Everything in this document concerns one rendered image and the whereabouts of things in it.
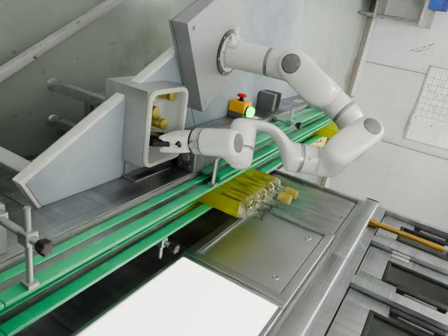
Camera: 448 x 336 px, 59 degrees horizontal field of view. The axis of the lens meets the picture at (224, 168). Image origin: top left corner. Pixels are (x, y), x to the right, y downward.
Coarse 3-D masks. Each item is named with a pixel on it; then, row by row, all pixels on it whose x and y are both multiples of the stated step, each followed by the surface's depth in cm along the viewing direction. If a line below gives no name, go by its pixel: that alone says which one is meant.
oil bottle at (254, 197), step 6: (222, 186) 131; (228, 186) 131; (234, 186) 131; (240, 186) 132; (240, 192) 128; (246, 192) 129; (252, 192) 129; (252, 198) 126; (258, 198) 128; (252, 204) 126
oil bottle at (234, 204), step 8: (208, 192) 127; (216, 192) 126; (224, 192) 126; (232, 192) 127; (200, 200) 129; (208, 200) 127; (216, 200) 126; (224, 200) 124; (232, 200) 123; (240, 200) 123; (248, 200) 124; (216, 208) 127; (224, 208) 125; (232, 208) 123; (240, 208) 122; (248, 208) 122; (240, 216) 123
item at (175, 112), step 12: (156, 96) 117; (180, 96) 119; (168, 108) 122; (180, 108) 120; (168, 120) 123; (180, 120) 121; (168, 132) 124; (144, 156) 111; (156, 156) 119; (168, 156) 121
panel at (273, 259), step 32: (224, 224) 137; (256, 224) 142; (288, 224) 145; (192, 256) 117; (224, 256) 121; (256, 256) 124; (288, 256) 126; (320, 256) 128; (256, 288) 108; (288, 288) 111; (96, 320) 89
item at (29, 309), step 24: (264, 168) 167; (168, 216) 119; (192, 216) 121; (144, 240) 106; (96, 264) 94; (120, 264) 95; (48, 288) 84; (72, 288) 85; (0, 312) 76; (24, 312) 77; (48, 312) 79
